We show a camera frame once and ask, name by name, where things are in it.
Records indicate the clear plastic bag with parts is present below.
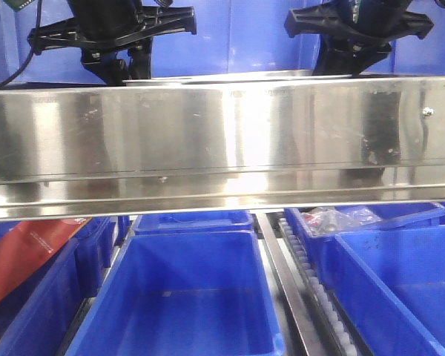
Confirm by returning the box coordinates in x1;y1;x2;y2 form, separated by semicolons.
302;206;382;237

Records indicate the steel divider rail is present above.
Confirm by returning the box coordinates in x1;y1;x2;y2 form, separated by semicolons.
254;212;331;355

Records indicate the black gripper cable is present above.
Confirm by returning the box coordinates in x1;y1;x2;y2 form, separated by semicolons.
0;0;42;90

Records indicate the large blue crate upper left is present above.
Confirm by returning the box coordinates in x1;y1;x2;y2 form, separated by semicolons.
0;1;320;84

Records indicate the blue bin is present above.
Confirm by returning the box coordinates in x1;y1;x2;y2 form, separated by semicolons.
75;217;115;297
284;202;445;289
131;210;254;235
67;231;285;355
333;225;445;355
0;239;83;355

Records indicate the white roller track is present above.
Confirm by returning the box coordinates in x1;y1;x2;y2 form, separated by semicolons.
278;218;361;356

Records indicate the silver metal tray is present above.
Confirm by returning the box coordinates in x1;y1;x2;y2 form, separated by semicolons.
124;70;352;86

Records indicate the blue bin lower centre front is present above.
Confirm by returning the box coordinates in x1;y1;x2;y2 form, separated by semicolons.
67;231;285;355

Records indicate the large blue crate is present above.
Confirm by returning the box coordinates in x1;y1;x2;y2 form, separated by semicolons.
365;1;445;76
0;1;320;84

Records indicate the stainless steel shelf front rail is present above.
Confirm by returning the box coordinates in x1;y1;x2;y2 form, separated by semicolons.
0;76;445;220

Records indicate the large blue crate upper right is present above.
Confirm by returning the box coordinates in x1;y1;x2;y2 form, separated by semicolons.
365;1;445;76

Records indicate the blue bin lower centre back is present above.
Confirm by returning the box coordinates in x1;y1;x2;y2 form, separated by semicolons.
131;210;254;235

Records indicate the blue bin lower left back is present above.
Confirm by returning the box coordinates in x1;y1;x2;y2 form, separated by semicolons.
75;217;115;297

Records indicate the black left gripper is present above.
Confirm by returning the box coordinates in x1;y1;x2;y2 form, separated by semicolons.
27;1;197;86

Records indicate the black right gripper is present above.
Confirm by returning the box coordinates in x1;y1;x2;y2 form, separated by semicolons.
285;0;434;76

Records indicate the blue bin lower right front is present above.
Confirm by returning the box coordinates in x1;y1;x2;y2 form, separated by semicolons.
333;225;445;355

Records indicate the blue bin lower right back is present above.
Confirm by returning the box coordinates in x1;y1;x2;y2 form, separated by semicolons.
284;202;445;289

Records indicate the shelf rail screw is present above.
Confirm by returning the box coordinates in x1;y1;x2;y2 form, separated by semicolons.
422;107;435;117

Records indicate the blue bin lower left front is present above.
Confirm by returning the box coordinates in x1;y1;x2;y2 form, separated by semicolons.
0;239;83;355

